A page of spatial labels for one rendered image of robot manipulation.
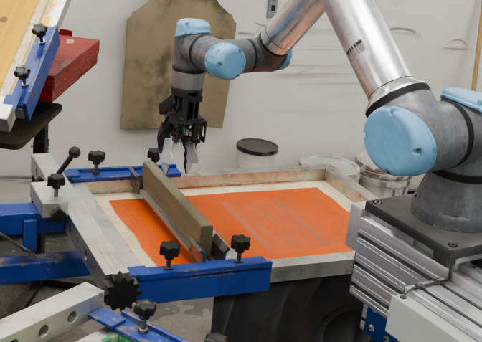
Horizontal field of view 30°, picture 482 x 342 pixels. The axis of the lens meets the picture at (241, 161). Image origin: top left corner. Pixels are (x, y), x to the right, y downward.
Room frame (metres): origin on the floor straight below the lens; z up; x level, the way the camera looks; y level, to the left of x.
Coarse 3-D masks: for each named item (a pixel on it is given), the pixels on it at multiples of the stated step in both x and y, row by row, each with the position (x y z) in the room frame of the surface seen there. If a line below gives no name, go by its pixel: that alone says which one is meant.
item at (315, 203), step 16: (240, 192) 2.28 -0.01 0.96; (256, 192) 2.29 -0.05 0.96; (272, 192) 2.31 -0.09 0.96; (288, 192) 2.32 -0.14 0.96; (304, 192) 2.33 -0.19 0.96; (320, 192) 2.35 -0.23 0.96; (128, 208) 2.08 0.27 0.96; (144, 208) 2.09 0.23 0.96; (208, 208) 2.14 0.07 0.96; (304, 208) 2.22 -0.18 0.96; (320, 208) 2.23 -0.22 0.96; (336, 208) 2.24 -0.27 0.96; (128, 224) 1.98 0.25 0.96; (144, 224) 1.99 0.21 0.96; (160, 224) 2.00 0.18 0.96; (224, 224) 2.05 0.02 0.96
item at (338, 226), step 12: (216, 228) 2.02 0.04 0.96; (228, 228) 2.03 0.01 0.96; (240, 228) 2.04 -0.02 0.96; (336, 228) 2.11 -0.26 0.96; (144, 240) 1.91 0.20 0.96; (156, 240) 1.91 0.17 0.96; (168, 240) 1.92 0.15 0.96; (228, 240) 1.96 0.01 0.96; (252, 240) 1.97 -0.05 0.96; (156, 252) 1.85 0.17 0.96; (180, 252) 1.86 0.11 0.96; (252, 252) 1.91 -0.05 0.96; (264, 252) 1.91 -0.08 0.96; (276, 252) 1.92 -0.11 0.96; (288, 252) 1.93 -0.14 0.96; (300, 252) 1.94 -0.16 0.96; (312, 252) 1.94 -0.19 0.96; (324, 252) 1.95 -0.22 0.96; (336, 252) 1.96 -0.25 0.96; (156, 264) 1.79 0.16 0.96
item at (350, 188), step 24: (240, 168) 2.37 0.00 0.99; (264, 168) 2.39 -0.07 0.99; (288, 168) 2.41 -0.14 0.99; (312, 168) 2.44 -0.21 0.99; (336, 168) 2.46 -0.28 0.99; (96, 192) 2.15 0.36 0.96; (360, 192) 2.29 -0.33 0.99; (96, 216) 1.93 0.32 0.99; (120, 240) 1.82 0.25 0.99; (288, 264) 1.79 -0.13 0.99; (312, 264) 1.81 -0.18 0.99; (336, 264) 1.84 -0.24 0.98
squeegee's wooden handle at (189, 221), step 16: (144, 176) 2.13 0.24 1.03; (160, 176) 2.06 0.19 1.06; (160, 192) 2.02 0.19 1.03; (176, 192) 1.96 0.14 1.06; (176, 208) 1.92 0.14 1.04; (192, 208) 1.88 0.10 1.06; (176, 224) 1.91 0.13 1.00; (192, 224) 1.83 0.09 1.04; (208, 224) 1.80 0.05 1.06; (208, 240) 1.80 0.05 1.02
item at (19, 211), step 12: (0, 204) 1.82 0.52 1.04; (12, 204) 1.83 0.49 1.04; (24, 204) 1.84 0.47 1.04; (0, 216) 1.77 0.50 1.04; (12, 216) 1.78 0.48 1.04; (24, 216) 1.79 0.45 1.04; (36, 216) 1.80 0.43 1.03; (0, 228) 1.77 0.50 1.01; (12, 228) 1.78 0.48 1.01; (48, 228) 1.81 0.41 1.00; (60, 228) 1.83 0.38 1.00
